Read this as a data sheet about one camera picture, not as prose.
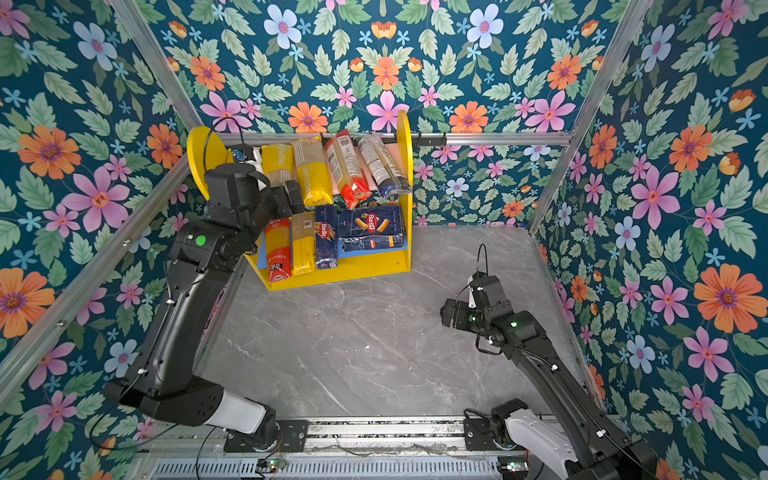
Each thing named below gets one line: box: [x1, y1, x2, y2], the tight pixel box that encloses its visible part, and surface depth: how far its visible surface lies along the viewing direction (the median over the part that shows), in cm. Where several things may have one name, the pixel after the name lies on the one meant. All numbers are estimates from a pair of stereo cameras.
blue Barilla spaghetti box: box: [315, 206, 339, 270], surface depth 95 cm
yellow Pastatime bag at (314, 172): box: [292, 138, 334, 207], surface depth 77 cm
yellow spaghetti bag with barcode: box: [291, 211, 316, 275], surface depth 92 cm
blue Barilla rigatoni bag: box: [338, 205, 408, 259], surface depth 95 cm
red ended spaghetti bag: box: [326, 130, 373, 209], surface depth 75 cm
